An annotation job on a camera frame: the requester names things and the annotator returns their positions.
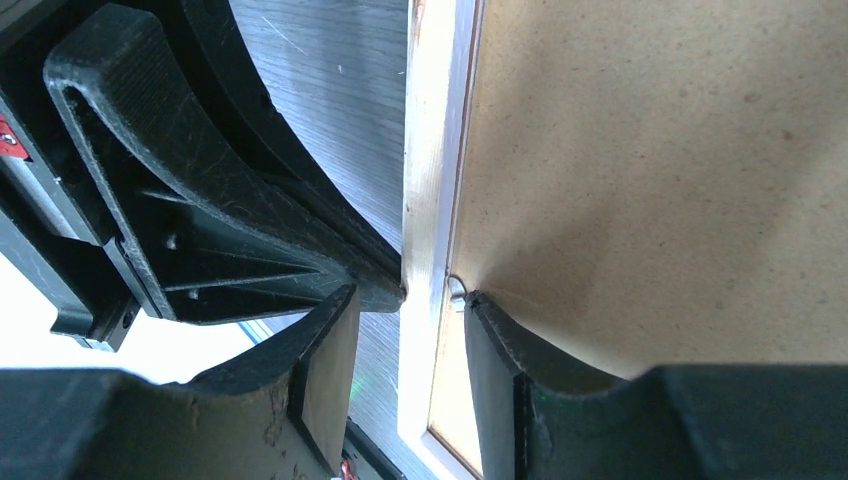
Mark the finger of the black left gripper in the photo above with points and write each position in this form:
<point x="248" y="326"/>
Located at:
<point x="307" y="93"/>
<point x="220" y="213"/>

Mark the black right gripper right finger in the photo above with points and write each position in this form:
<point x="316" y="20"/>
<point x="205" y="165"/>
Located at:
<point x="543" y="414"/>

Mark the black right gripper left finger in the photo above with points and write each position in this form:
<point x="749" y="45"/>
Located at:
<point x="277" y="411"/>

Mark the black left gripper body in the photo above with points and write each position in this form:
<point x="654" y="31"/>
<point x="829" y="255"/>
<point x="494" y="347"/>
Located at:
<point x="69" y="186"/>

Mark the light wooden picture frame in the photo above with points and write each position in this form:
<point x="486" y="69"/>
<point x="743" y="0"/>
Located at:
<point x="442" y="39"/>

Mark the brown fibreboard backing board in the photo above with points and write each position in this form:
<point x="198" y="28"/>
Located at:
<point x="652" y="183"/>

